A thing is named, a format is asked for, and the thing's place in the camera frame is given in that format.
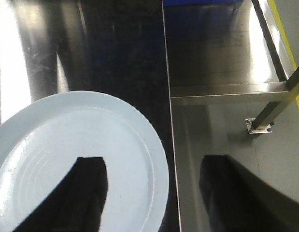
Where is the blue plastic crate right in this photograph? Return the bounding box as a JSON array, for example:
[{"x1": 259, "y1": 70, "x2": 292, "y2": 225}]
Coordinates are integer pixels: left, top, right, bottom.
[{"x1": 163, "y1": 0, "x2": 243, "y2": 6}]

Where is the steel lower table shelf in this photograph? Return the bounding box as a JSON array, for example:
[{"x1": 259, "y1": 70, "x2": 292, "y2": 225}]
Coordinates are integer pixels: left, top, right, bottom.
[{"x1": 164, "y1": 0, "x2": 294, "y2": 102}]

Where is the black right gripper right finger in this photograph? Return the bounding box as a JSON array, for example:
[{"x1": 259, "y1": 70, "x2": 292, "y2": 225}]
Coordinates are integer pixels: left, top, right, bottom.
[{"x1": 199, "y1": 155, "x2": 299, "y2": 232}]

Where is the steel table leg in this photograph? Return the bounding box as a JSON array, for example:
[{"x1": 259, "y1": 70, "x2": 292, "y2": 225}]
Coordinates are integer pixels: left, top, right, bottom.
[{"x1": 245, "y1": 66, "x2": 299, "y2": 134}]

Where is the light blue plate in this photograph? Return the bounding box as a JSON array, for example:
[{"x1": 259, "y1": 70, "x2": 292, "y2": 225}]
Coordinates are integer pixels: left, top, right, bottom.
[{"x1": 0, "y1": 91, "x2": 169, "y2": 232}]

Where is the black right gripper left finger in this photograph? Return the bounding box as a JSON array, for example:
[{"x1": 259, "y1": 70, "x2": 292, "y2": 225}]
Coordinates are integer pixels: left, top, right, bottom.
[{"x1": 15, "y1": 157, "x2": 108, "y2": 232}]

